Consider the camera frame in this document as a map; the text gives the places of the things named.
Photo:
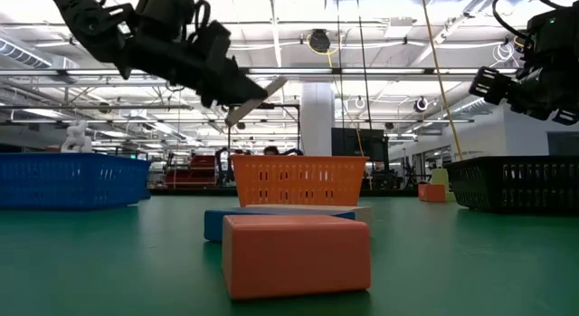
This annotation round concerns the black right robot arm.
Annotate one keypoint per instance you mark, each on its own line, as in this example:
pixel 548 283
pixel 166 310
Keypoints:
pixel 556 40

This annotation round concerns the large orange block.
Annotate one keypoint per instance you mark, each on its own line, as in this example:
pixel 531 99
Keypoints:
pixel 294 257

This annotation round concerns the white block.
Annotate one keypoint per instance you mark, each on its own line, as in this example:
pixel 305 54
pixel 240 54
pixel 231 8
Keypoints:
pixel 316 207
pixel 273 87

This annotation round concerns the long ceiling light rail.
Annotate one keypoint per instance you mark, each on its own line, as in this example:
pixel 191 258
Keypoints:
pixel 384 71

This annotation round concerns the black monitor screen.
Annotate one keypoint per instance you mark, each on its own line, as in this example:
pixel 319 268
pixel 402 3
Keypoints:
pixel 348 144

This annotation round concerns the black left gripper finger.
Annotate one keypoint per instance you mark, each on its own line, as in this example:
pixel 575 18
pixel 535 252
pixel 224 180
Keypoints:
pixel 240 87

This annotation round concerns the orange plastic basket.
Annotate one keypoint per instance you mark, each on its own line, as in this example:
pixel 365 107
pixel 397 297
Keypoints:
pixel 298 180

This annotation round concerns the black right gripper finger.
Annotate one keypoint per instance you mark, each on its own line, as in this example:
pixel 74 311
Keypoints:
pixel 488 86
pixel 567 117

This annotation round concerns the black plastic basket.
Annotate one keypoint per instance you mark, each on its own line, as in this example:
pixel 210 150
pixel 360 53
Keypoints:
pixel 520 206

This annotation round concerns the blue block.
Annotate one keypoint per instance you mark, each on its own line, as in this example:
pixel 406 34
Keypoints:
pixel 212 225

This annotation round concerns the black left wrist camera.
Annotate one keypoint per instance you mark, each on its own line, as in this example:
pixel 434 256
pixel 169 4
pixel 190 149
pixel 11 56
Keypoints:
pixel 212 37

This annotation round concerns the black background machine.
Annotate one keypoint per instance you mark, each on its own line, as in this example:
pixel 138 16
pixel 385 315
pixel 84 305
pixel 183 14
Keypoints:
pixel 393 175

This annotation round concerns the white building pillar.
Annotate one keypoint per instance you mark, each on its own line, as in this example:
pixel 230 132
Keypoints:
pixel 316 121

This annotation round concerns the yellow-green block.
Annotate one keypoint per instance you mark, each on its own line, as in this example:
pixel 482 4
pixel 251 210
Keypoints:
pixel 439 176

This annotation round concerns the blue plastic basket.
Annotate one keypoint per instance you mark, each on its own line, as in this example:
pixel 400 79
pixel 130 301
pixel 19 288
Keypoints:
pixel 68 180

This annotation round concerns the person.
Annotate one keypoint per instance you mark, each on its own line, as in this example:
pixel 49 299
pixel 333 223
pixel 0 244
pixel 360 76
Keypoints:
pixel 271 150

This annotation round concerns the red tool cart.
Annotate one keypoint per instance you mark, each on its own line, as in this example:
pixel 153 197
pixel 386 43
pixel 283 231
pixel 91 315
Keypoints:
pixel 201 162

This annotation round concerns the small orange block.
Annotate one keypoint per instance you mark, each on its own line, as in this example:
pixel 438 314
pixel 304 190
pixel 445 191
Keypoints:
pixel 432 193

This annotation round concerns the dark wall window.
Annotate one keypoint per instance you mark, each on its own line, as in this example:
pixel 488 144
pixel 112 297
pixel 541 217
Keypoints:
pixel 563 144

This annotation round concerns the silver ribbed air duct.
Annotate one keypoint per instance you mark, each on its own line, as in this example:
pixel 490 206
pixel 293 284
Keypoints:
pixel 470 105
pixel 22 53

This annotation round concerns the black frame stand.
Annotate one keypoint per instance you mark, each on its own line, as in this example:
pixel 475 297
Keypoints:
pixel 271 106

